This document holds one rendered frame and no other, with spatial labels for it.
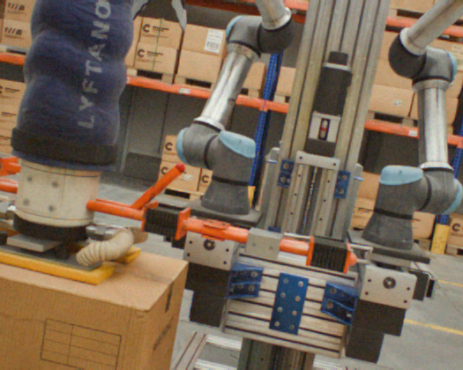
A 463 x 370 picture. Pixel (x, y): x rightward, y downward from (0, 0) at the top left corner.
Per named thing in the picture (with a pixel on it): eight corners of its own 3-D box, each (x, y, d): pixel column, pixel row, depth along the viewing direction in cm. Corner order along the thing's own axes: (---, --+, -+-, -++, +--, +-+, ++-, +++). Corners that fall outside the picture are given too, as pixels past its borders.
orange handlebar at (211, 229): (-61, 181, 132) (-59, 166, 131) (8, 172, 162) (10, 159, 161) (355, 271, 120) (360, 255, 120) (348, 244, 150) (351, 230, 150)
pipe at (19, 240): (-52, 230, 122) (-49, 203, 122) (9, 214, 147) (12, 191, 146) (103, 266, 118) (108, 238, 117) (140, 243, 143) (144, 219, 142)
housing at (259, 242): (243, 253, 123) (247, 232, 122) (247, 247, 130) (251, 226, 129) (277, 260, 122) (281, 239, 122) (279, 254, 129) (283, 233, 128)
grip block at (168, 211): (138, 233, 124) (143, 204, 124) (151, 225, 134) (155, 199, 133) (177, 240, 123) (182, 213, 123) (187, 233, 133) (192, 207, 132)
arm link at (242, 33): (201, 163, 179) (269, 9, 189) (165, 154, 188) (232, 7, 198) (221, 178, 189) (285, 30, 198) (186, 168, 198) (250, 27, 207)
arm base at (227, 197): (205, 201, 192) (211, 171, 191) (251, 210, 190) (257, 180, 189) (196, 207, 177) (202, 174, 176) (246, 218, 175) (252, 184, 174)
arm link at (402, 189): (365, 203, 180) (375, 159, 178) (400, 209, 185) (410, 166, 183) (389, 212, 169) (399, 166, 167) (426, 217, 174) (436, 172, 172)
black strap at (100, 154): (-12, 145, 120) (-9, 126, 120) (41, 143, 143) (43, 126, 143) (93, 166, 118) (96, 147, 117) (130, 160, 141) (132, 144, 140)
